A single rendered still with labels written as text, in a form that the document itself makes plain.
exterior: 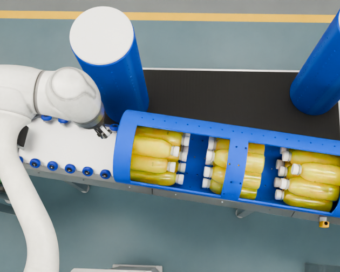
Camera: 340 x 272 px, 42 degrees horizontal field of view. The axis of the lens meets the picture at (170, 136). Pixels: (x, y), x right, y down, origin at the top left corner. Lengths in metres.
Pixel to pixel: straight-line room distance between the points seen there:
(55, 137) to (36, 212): 1.01
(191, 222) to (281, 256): 0.58
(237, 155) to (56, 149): 0.80
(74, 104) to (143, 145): 0.69
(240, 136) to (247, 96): 1.21
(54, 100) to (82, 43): 1.02
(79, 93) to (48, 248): 0.33
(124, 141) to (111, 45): 0.52
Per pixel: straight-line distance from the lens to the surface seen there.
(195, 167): 1.81
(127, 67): 2.01
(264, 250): 2.78
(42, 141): 1.96
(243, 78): 2.83
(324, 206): 1.76
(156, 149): 1.59
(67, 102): 0.94
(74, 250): 2.82
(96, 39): 1.95
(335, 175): 1.66
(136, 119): 1.61
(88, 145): 1.91
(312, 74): 2.42
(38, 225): 0.97
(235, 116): 2.74
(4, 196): 2.81
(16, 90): 1.01
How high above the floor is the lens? 2.74
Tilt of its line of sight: 75 degrees down
